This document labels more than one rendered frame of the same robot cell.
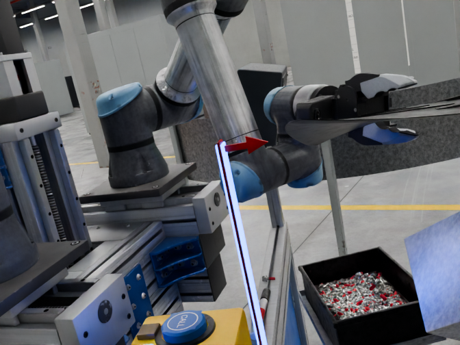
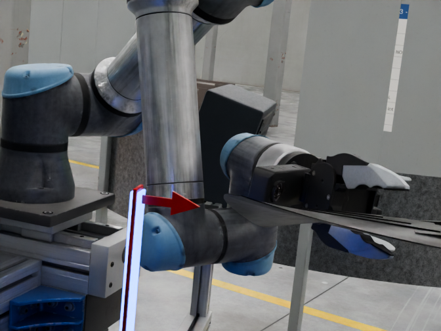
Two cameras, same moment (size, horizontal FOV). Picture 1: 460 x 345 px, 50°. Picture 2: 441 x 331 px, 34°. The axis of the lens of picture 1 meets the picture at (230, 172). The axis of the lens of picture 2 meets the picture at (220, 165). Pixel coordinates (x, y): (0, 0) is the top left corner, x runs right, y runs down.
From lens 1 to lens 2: 8 cm
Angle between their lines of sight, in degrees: 5
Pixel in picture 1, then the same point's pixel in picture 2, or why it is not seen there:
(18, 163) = not seen: outside the picture
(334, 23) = (374, 54)
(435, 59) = not seen: outside the picture
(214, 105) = (154, 132)
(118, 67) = (62, 20)
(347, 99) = (323, 180)
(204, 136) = not seen: hidden behind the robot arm
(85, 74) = (13, 17)
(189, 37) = (149, 36)
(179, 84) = (123, 85)
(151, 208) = (33, 239)
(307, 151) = (259, 228)
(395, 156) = (396, 263)
